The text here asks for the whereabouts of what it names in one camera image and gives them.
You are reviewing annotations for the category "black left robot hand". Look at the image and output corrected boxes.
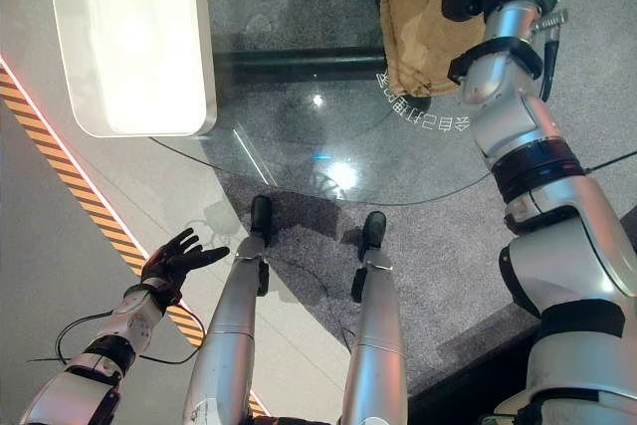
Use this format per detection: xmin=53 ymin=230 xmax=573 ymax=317
xmin=139 ymin=227 xmax=232 ymax=308

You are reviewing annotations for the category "brown cloth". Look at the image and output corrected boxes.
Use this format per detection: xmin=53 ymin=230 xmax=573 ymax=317
xmin=379 ymin=0 xmax=493 ymax=99

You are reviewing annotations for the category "white rectangular basket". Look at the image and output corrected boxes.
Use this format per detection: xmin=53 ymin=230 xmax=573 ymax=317
xmin=45 ymin=0 xmax=219 ymax=139

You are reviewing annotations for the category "silver left robot leg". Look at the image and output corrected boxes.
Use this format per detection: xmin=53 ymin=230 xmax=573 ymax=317
xmin=182 ymin=235 xmax=273 ymax=425

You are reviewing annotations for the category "silver robot leg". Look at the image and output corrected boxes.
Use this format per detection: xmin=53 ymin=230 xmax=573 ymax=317
xmin=339 ymin=245 xmax=410 ymax=425
xmin=182 ymin=235 xmax=273 ymax=425

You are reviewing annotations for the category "dark left robot foot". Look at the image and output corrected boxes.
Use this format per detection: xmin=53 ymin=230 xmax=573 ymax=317
xmin=248 ymin=194 xmax=275 ymax=248

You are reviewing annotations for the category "dark robot foot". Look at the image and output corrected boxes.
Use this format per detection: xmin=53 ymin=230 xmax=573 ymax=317
xmin=248 ymin=194 xmax=275 ymax=248
xmin=358 ymin=210 xmax=389 ymax=263

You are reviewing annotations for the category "yellow black hazard tape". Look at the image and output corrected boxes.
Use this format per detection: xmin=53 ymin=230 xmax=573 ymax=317
xmin=0 ymin=58 xmax=273 ymax=419

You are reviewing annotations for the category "white lettering decal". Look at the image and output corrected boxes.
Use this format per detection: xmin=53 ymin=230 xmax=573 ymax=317
xmin=373 ymin=68 xmax=472 ymax=133

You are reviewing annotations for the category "dark right robot foot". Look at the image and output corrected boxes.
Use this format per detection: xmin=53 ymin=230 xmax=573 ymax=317
xmin=358 ymin=210 xmax=389 ymax=263

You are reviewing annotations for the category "silver right robot leg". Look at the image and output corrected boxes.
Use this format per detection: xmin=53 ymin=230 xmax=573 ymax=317
xmin=339 ymin=245 xmax=410 ymax=425

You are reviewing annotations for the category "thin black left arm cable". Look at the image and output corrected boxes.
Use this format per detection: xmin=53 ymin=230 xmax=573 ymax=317
xmin=26 ymin=311 xmax=207 ymax=366

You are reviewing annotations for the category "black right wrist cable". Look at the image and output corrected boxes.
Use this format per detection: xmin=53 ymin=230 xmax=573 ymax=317
xmin=532 ymin=8 xmax=569 ymax=102

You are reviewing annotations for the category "black table frame bar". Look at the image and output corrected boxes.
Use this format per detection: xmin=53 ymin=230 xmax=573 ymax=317
xmin=212 ymin=45 xmax=390 ymax=82

